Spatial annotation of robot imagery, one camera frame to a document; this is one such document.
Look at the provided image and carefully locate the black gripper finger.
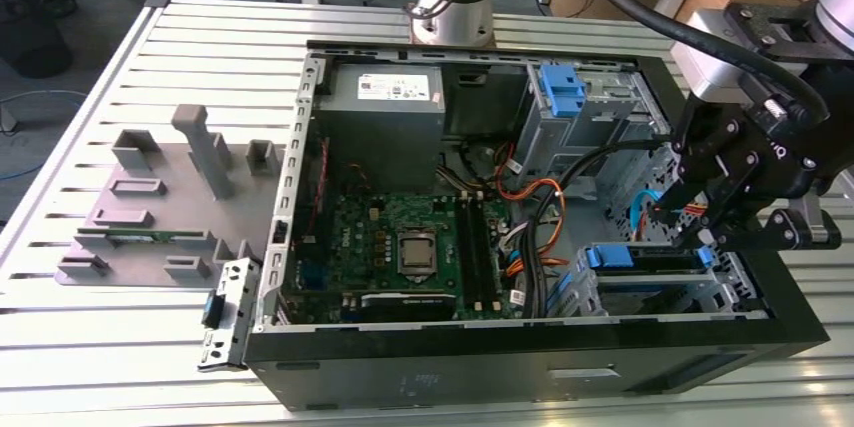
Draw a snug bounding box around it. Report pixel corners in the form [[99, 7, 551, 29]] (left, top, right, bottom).
[[656, 99, 762, 213], [692, 196, 842, 252]]

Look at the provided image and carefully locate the orange yellow power wire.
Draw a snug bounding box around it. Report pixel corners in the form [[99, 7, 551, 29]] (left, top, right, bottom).
[[652, 202, 710, 221]]

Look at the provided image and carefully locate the blue SATA wire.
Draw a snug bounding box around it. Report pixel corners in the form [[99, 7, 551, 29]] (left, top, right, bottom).
[[628, 189, 663, 243]]

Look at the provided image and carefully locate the blue drive bay latch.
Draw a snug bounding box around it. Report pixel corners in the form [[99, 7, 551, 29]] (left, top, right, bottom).
[[540, 64, 587, 118]]

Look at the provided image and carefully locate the black RAM slot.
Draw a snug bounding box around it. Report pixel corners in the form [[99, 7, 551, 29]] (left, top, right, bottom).
[[456, 190, 484, 312], [474, 190, 503, 312]]

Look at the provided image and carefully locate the silver CPU in socket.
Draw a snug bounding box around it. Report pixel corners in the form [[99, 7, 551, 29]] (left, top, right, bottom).
[[394, 225, 442, 283]]

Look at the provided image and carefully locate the grey power supply unit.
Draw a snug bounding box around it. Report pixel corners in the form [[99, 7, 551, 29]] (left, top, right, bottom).
[[312, 64, 447, 193]]

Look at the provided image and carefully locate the black PC case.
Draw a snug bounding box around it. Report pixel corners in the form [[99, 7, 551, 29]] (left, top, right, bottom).
[[243, 38, 831, 411]]

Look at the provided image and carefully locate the green motherboard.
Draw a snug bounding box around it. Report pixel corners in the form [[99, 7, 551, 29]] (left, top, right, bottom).
[[292, 191, 528, 323]]

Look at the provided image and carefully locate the black graphics card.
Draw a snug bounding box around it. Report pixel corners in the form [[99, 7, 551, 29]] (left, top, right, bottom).
[[343, 290, 459, 323]]

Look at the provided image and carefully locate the grey parts rack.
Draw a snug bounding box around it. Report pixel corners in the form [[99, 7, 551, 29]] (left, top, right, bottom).
[[55, 104, 288, 289]]

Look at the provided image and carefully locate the green RAM stick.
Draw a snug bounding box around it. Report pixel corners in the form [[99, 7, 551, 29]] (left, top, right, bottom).
[[104, 229, 180, 243]]

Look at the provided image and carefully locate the black mesh waste bin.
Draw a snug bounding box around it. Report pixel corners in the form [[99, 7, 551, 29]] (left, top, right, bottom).
[[0, 0, 80, 79]]

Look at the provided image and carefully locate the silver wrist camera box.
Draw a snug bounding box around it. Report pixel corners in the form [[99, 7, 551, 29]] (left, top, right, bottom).
[[670, 10, 759, 98]]

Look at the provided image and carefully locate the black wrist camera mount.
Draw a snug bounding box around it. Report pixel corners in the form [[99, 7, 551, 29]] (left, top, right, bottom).
[[723, 1, 854, 61]]

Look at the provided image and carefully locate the orange wire loop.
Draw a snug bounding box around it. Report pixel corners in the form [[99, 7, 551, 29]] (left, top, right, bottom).
[[496, 177, 568, 254]]

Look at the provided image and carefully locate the black cable bundle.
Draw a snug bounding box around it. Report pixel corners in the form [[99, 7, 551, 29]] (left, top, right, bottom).
[[519, 139, 675, 319]]

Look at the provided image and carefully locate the metal expansion slot bracket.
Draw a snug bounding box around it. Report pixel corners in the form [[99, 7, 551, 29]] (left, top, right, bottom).
[[196, 256, 263, 373]]

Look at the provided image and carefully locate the blue floor cable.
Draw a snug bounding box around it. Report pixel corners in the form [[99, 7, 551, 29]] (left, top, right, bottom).
[[0, 89, 88, 183]]

